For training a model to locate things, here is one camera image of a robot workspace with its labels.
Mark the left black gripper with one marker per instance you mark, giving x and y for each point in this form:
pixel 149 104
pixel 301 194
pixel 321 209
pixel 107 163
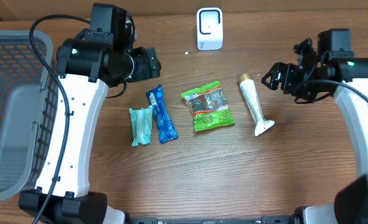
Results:
pixel 147 62

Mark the teal tissue pack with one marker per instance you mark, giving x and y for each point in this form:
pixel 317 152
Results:
pixel 142 125

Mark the blue snack bar wrapper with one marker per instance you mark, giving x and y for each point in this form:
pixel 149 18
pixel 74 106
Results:
pixel 166 128

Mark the green snack bag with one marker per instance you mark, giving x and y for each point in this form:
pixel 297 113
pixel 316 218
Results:
pixel 209 107

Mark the white tube gold cap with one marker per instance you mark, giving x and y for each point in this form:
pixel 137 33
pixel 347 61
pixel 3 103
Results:
pixel 249 92

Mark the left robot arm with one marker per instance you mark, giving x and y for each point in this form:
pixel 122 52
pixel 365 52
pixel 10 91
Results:
pixel 101 57

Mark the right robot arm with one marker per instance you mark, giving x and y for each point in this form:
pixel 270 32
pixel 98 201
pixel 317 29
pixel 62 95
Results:
pixel 330 69

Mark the grey plastic basket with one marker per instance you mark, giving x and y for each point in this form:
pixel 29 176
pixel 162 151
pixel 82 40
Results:
pixel 28 102

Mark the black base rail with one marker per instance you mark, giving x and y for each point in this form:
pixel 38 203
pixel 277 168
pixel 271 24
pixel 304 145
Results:
pixel 233 220

